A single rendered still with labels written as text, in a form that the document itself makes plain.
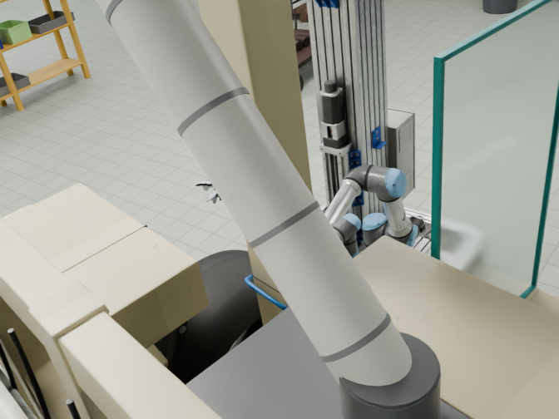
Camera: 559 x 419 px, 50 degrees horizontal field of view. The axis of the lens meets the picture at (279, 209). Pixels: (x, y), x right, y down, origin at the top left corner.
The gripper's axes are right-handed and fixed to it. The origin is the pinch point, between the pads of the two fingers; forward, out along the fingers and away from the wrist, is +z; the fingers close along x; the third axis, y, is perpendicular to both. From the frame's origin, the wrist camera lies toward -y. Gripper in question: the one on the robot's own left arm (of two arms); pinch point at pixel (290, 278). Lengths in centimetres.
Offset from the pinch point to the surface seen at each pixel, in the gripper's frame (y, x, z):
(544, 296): -3, 71, -43
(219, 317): 24.3, 15.3, 37.6
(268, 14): 109, 42, 18
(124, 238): 58, 5, 49
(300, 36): -113, -365, -345
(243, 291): 25.7, 14.4, 27.1
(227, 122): 108, 65, 47
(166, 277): 58, 27, 51
